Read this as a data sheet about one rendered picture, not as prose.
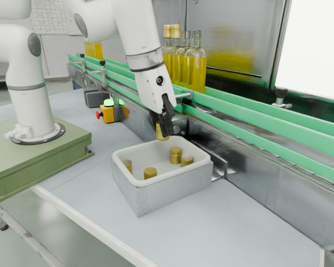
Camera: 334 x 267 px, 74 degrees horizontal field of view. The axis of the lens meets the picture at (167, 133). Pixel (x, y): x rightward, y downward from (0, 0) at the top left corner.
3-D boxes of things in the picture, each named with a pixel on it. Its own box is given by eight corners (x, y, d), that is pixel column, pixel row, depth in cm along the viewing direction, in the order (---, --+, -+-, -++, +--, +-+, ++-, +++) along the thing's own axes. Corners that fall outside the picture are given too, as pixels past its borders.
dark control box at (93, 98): (103, 106, 126) (101, 91, 123) (88, 108, 122) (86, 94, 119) (99, 103, 133) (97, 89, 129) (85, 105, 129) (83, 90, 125)
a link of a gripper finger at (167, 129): (174, 112, 49) (179, 136, 53) (167, 107, 52) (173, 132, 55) (162, 117, 48) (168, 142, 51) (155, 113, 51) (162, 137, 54)
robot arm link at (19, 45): (36, 91, 59) (20, 25, 52) (-11, 89, 60) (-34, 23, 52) (54, 82, 68) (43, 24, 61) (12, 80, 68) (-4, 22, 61)
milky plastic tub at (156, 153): (212, 185, 60) (215, 157, 57) (137, 217, 50) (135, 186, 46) (177, 157, 74) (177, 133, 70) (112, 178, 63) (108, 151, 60)
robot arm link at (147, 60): (171, 46, 43) (174, 60, 44) (150, 44, 50) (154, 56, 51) (137, 58, 40) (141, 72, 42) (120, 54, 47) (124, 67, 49)
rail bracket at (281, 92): (290, 134, 61) (302, 87, 56) (275, 140, 58) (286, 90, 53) (277, 130, 64) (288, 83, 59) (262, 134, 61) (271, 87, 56)
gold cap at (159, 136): (160, 142, 54) (159, 125, 52) (153, 136, 57) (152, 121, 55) (172, 139, 56) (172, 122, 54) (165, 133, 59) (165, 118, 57)
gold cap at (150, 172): (148, 190, 56) (147, 176, 54) (141, 183, 59) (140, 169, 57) (160, 185, 58) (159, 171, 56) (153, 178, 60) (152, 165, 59)
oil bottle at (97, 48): (104, 69, 170) (100, 28, 158) (97, 70, 167) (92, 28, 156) (102, 68, 174) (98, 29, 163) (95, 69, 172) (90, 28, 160)
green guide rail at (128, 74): (182, 112, 76) (183, 89, 72) (180, 113, 75) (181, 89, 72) (78, 61, 212) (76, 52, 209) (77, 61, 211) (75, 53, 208)
